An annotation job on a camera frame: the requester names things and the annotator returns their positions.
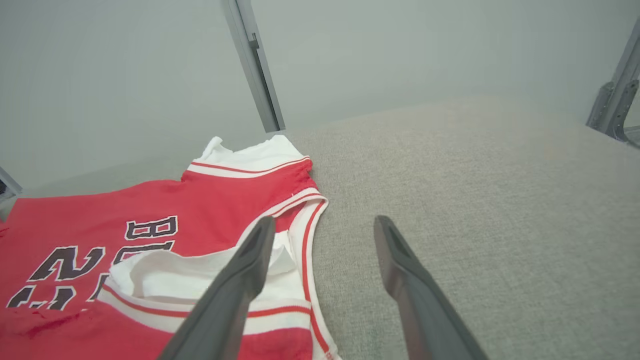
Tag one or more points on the grey metal partition post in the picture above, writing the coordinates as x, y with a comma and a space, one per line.
7, 185
255, 70

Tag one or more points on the grey metal frame bracket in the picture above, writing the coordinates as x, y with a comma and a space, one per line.
617, 95

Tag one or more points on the red white basketball jersey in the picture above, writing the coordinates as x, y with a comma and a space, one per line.
200, 210

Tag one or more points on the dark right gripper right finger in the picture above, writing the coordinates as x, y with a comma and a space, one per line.
425, 320

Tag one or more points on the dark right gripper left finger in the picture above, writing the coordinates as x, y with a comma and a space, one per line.
225, 310

